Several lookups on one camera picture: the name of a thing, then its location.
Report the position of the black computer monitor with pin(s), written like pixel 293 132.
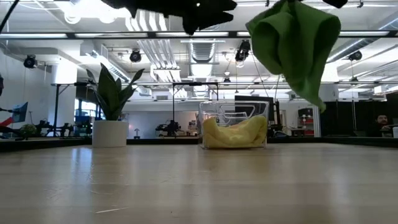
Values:
pixel 270 107

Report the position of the green snake plant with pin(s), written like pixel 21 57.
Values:
pixel 112 93

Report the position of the black partition panels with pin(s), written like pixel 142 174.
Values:
pixel 351 118

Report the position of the white round plant pot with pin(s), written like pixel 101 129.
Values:
pixel 110 133

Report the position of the red storage shelf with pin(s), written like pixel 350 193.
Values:
pixel 306 124

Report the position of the black aluminium table frame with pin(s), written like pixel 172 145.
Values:
pixel 46 144

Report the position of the blue and red machine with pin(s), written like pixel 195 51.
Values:
pixel 19 112

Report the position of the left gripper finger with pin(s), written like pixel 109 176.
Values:
pixel 214 12
pixel 190 25

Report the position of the person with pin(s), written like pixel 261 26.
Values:
pixel 382 124

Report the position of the long ceiling light bar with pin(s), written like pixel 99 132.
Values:
pixel 93 35

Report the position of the small green bush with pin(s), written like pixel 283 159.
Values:
pixel 28 129

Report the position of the black background machine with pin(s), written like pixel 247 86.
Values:
pixel 169 127
pixel 49 129

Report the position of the black ceiling spotlight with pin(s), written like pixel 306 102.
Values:
pixel 30 61
pixel 241 53
pixel 355 55
pixel 135 56

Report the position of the black gantry stand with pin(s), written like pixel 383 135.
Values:
pixel 196 83
pixel 57 109

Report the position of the clear plastic bin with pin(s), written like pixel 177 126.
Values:
pixel 233 107

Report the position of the green microfiber towel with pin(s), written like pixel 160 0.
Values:
pixel 295 46

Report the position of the yellow microfiber towel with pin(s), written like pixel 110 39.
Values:
pixel 236 133

